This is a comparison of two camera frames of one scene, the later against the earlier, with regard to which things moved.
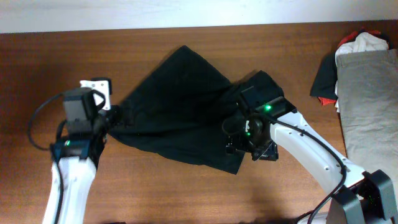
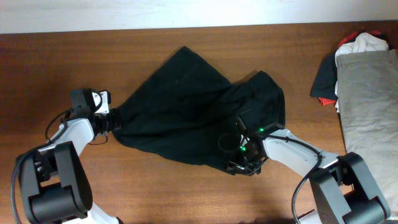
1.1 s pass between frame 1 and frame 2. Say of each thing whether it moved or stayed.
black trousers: stayed
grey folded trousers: stayed
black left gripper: stayed
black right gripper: moved
